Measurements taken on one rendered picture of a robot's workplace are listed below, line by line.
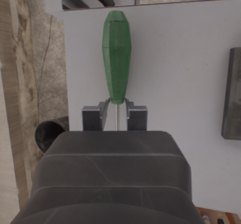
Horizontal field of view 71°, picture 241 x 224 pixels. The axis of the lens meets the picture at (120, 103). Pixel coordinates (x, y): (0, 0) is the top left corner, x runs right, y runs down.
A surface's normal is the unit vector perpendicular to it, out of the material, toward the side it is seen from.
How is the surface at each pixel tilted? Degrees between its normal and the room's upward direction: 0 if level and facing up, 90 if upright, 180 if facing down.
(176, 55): 0
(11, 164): 0
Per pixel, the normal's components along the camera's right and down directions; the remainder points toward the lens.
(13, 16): 0.25, 0.21
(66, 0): 0.97, 0.04
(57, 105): -0.23, 0.20
